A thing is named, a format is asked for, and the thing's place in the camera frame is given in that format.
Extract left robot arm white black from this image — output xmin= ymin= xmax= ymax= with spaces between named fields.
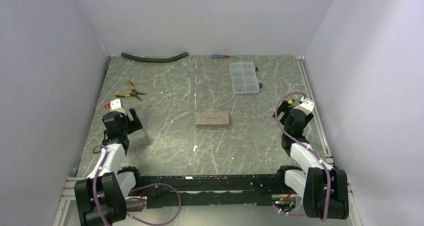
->
xmin=74 ymin=108 xmax=144 ymax=226

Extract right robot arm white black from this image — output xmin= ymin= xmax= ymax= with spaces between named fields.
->
xmin=273 ymin=96 xmax=349 ymax=220

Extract clear plastic organizer box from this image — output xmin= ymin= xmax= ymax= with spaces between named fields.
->
xmin=229 ymin=62 xmax=263 ymax=95

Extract blue red screwdriver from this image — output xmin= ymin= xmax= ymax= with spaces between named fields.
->
xmin=211 ymin=54 xmax=240 ymax=59

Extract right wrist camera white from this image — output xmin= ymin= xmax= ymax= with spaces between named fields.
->
xmin=294 ymin=96 xmax=315 ymax=115

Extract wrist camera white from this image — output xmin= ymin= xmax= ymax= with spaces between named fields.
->
xmin=103 ymin=98 xmax=127 ymax=115
xmin=294 ymin=96 xmax=315 ymax=115

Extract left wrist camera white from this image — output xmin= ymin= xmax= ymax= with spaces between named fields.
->
xmin=103 ymin=98 xmax=127 ymax=115

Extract yellow handled pliers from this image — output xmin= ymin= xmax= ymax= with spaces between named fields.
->
xmin=114 ymin=80 xmax=146 ymax=101

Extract black rubber hose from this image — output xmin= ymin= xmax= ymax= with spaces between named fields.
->
xmin=120 ymin=51 xmax=189 ymax=64

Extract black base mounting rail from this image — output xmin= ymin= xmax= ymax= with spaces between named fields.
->
xmin=127 ymin=173 xmax=298 ymax=209

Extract aluminium frame rail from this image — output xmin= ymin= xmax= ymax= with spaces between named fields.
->
xmin=59 ymin=174 xmax=354 ymax=202

